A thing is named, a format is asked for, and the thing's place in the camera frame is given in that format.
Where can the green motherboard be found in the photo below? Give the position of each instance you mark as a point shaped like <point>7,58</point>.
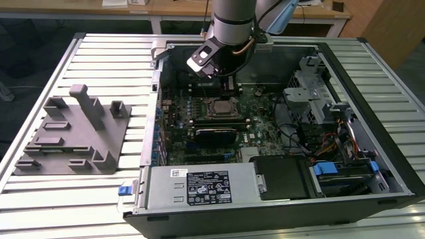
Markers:
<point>262,139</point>

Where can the silver drive cage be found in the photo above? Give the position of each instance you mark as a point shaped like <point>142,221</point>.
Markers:
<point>308,82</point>

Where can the black open PC case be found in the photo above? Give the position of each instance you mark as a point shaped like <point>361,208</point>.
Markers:
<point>232,219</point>

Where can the hard disk in blue carrier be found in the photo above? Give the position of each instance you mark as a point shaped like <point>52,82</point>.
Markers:
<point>325,169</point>

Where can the white printed box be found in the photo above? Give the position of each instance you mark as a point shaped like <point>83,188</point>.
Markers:
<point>137,2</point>

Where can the blue case latch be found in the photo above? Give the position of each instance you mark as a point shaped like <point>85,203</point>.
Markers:
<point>124,190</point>

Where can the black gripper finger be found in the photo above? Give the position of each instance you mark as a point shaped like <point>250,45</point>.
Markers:
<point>234,85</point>

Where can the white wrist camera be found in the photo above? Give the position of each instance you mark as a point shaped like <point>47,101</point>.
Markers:
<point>202,58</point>

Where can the black graphics card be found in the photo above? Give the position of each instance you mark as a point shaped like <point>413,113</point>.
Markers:
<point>216,137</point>

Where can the CPU socket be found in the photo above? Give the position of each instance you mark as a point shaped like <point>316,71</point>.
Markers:
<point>233,99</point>

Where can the black RAM slots row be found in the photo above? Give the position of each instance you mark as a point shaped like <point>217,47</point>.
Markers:
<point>212,92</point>
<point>218,124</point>

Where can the wooden cabinet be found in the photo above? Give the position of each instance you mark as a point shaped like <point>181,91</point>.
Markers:
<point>392,30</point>

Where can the silver CPU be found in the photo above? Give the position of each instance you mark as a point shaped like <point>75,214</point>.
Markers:
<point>221,107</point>

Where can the silver power supply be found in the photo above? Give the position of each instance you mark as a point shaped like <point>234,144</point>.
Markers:
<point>158,186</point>

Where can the round coin battery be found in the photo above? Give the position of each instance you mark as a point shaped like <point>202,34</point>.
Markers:
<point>257,93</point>

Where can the grey chair base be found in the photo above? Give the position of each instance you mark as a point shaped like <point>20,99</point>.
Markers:
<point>7,93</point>

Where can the white finned heatsink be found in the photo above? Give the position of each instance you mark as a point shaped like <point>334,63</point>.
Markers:
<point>249,153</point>

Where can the grey case hinge latch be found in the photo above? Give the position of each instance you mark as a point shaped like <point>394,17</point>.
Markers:
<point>157,49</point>

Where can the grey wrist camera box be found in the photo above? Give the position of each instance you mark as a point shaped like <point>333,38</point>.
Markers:
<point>264,42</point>

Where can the white paper sheet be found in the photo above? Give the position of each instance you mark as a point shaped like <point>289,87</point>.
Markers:
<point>114,2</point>

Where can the small brown box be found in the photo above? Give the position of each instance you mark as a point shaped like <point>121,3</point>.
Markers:
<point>337,6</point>

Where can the grey parts rack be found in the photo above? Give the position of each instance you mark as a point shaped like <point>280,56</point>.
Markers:
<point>79,139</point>

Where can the black expansion slot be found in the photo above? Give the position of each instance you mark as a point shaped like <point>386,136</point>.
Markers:
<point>202,158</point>

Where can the metal locking lever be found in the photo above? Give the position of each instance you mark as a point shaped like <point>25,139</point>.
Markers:
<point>204,90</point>

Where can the wooden desk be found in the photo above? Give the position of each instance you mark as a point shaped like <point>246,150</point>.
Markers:
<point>328,13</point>

